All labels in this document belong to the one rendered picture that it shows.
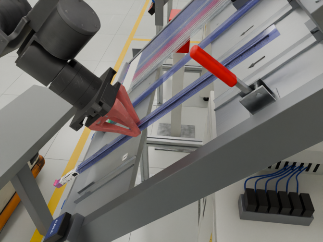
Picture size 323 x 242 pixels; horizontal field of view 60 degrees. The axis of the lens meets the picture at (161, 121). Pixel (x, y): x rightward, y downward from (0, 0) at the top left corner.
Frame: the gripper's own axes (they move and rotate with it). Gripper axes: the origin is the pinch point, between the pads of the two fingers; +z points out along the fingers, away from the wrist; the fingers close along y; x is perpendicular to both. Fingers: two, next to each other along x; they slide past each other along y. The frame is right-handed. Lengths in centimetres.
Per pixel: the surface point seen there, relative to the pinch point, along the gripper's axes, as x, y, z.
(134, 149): 6.2, 2.4, 4.5
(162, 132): 70, 97, 61
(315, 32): -28.3, -2.3, 2.5
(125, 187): 5.8, -6.6, 4.3
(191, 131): 57, 100, 75
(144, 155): 58, 58, 43
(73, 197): 23.9, -1.6, 3.5
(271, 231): 0.9, 0.8, 42.4
